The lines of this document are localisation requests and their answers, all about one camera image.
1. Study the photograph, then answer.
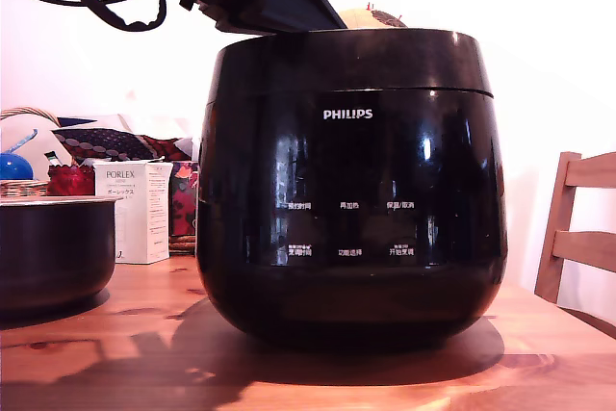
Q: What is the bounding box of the black rice cooker lid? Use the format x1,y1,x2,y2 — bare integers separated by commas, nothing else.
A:
207,27,497,105

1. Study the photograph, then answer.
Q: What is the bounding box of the black Philips rice cooker body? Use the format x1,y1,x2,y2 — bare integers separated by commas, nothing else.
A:
194,88,509,349

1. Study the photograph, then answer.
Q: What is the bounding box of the tan round pincushion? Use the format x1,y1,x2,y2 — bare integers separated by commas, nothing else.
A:
335,1,411,30

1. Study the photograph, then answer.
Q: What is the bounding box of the white plastic bag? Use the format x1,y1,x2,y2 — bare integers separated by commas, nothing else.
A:
117,110,201,146

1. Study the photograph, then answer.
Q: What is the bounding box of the dark dotted patterned fabric bag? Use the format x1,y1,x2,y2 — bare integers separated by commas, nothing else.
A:
52,115,193,163

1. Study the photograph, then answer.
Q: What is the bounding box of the red floral patterned box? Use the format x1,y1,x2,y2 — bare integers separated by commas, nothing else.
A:
168,160,200,239

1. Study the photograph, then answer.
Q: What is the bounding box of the flat woven wicker tray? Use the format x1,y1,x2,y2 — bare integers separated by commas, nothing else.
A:
167,234,198,257

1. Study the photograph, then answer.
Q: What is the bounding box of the white Porlex cardboard box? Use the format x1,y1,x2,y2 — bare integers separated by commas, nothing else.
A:
92,160,174,266

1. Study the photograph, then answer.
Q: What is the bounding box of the red glass jar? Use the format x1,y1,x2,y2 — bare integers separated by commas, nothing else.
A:
46,164,96,197

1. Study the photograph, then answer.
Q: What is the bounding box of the blue round ornament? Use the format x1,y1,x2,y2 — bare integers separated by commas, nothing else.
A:
0,128,39,182

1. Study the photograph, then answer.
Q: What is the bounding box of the black inner cooking pot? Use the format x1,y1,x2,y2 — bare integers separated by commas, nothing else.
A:
0,195,119,315

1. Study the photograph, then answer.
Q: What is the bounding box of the wooden chair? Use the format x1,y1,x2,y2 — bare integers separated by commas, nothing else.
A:
533,150,616,326

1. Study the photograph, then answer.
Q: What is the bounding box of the wicker basket with handle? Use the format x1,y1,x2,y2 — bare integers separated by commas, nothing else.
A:
0,106,60,198

